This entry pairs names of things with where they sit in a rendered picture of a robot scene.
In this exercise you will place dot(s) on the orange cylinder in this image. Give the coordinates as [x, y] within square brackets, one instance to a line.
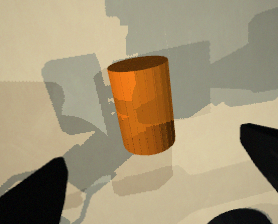
[142, 96]

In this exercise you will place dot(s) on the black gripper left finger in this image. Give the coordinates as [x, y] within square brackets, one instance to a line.
[38, 199]

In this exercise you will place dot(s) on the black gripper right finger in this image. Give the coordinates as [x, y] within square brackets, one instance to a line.
[261, 143]

